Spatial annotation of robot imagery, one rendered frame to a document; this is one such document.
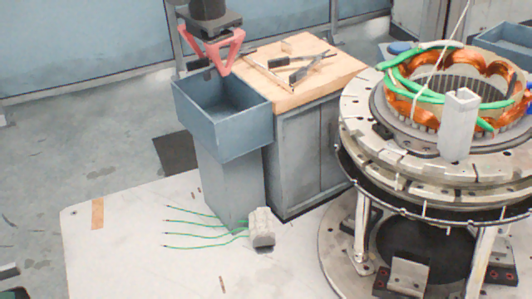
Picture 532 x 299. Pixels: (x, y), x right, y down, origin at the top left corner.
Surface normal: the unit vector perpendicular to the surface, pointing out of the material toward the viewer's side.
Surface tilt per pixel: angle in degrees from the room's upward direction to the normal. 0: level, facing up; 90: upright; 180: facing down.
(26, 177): 0
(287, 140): 90
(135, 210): 0
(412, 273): 90
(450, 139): 90
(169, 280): 0
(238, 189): 90
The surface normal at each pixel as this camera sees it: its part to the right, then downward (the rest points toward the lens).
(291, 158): 0.53, 0.49
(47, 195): -0.07, -0.79
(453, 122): -0.93, 0.27
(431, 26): -0.26, 0.60
